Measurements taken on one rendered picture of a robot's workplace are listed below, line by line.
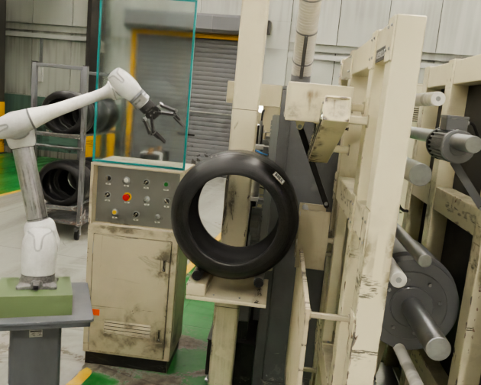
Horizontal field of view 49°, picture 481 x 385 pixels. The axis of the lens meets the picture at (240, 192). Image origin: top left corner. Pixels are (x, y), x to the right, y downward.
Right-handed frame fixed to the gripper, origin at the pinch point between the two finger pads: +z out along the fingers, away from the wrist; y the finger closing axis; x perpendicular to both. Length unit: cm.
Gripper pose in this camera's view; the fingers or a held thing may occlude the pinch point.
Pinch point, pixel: (172, 132)
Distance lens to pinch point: 273.4
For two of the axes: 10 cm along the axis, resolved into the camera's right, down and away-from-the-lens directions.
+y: 7.4, -5.6, -3.6
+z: 6.7, 6.7, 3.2
